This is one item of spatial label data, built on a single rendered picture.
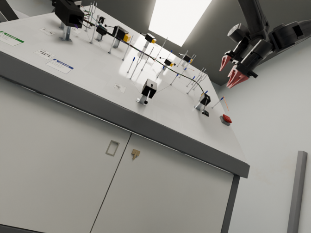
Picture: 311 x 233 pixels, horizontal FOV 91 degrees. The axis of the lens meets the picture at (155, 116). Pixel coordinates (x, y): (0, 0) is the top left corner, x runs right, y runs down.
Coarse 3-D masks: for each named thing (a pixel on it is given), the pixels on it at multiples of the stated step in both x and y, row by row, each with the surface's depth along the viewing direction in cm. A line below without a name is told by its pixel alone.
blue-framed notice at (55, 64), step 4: (52, 60) 56; (56, 60) 57; (48, 64) 53; (52, 64) 54; (56, 64) 55; (60, 64) 56; (64, 64) 57; (56, 68) 54; (60, 68) 55; (64, 68) 56; (68, 68) 57; (72, 68) 58; (64, 72) 54; (68, 72) 56
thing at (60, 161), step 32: (0, 96) 48; (32, 96) 51; (0, 128) 47; (32, 128) 50; (64, 128) 53; (96, 128) 57; (0, 160) 46; (32, 160) 49; (64, 160) 52; (96, 160) 55; (0, 192) 46; (32, 192) 48; (64, 192) 51; (96, 192) 54; (32, 224) 47; (64, 224) 50
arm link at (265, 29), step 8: (240, 0) 60; (248, 0) 59; (256, 0) 59; (248, 8) 61; (256, 8) 60; (248, 16) 64; (256, 16) 62; (264, 16) 65; (248, 24) 66; (256, 24) 65; (264, 24) 65; (256, 32) 67; (264, 32) 66
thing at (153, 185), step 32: (128, 160) 59; (160, 160) 63; (192, 160) 68; (128, 192) 58; (160, 192) 62; (192, 192) 67; (224, 192) 72; (96, 224) 53; (128, 224) 56; (160, 224) 60; (192, 224) 65
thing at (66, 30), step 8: (56, 0) 60; (64, 0) 61; (56, 8) 61; (64, 8) 58; (72, 8) 59; (64, 16) 60; (72, 16) 64; (80, 16) 63; (64, 24) 61; (72, 24) 62; (80, 24) 65; (64, 32) 67; (64, 40) 68
